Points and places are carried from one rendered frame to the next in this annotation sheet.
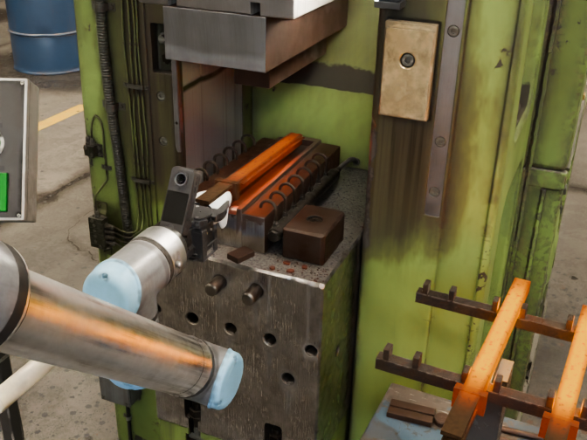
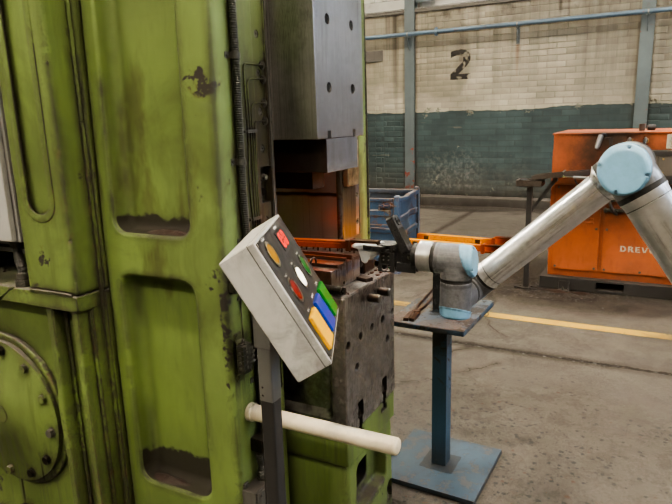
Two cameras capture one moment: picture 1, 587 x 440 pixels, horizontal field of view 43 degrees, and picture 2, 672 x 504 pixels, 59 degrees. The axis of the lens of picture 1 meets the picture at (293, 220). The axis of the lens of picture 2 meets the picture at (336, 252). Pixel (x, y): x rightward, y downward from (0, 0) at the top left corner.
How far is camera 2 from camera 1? 226 cm
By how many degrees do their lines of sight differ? 79
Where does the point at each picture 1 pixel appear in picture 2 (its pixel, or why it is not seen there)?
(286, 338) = (386, 311)
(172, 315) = (354, 343)
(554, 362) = not seen: hidden behind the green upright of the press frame
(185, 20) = (334, 145)
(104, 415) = not seen: outside the picture
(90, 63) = (229, 211)
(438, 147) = (356, 197)
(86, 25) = (227, 181)
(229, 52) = (347, 159)
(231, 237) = (350, 276)
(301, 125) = not seen: hidden behind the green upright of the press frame
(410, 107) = (355, 178)
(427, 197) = (356, 225)
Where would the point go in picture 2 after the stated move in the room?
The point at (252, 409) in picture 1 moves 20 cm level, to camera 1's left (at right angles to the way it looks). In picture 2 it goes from (378, 375) to (377, 403)
